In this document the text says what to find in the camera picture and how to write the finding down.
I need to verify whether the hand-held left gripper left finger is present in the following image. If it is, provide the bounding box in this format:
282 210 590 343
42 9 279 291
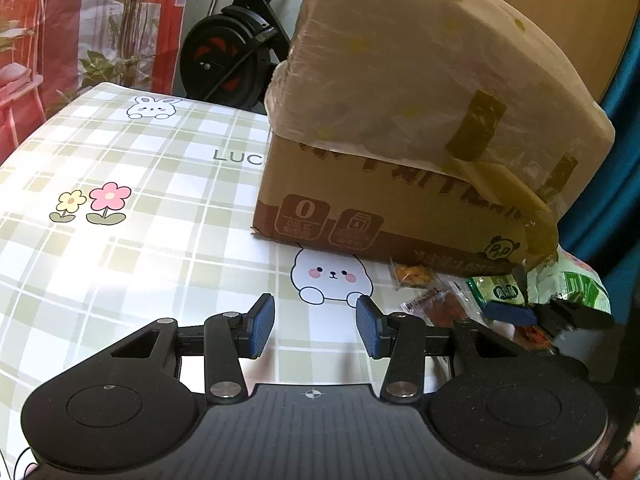
107 292 276 406

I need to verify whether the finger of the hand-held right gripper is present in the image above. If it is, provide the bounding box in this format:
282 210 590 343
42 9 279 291
485 299 616 334
510 265 529 306

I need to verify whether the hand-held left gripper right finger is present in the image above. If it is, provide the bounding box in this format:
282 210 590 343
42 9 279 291
355 294 518 403

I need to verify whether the small green snack packet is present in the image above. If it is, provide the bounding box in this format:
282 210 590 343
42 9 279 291
466 274 526 311

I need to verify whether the brown cardboard box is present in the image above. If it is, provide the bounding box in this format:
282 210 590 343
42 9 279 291
250 0 616 278

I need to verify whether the small red snack packet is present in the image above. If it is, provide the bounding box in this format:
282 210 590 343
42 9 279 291
515 325 556 352

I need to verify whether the green and white snack packet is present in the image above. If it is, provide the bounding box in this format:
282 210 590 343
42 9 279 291
529 252 613 317

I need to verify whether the small clear orange snack packet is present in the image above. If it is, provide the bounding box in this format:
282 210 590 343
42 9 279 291
390 257 436 291

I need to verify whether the red brown snack packet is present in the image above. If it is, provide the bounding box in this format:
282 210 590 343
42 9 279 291
402 280 483 328

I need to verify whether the teal curtain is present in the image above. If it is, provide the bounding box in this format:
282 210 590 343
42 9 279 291
557 0 640 271

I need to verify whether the wooden board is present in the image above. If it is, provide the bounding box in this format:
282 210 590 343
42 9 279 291
502 0 638 106

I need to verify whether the black exercise bike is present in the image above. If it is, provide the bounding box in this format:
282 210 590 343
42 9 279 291
179 0 293 111

